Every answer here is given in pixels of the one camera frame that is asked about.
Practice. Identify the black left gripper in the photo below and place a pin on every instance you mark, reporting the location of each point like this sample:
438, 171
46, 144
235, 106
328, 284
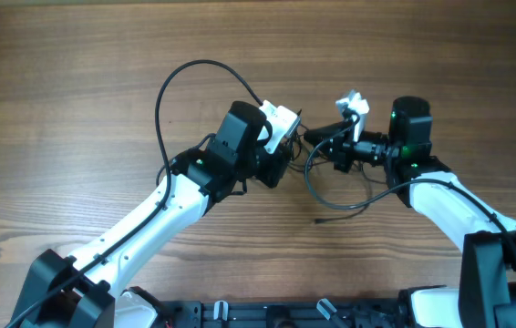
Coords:
279, 158

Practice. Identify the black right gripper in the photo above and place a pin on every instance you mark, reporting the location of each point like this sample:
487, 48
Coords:
341, 148

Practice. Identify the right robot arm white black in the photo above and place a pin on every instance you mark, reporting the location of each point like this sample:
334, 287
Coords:
486, 295

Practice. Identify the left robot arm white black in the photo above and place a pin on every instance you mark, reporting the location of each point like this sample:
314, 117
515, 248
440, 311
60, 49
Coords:
88, 288

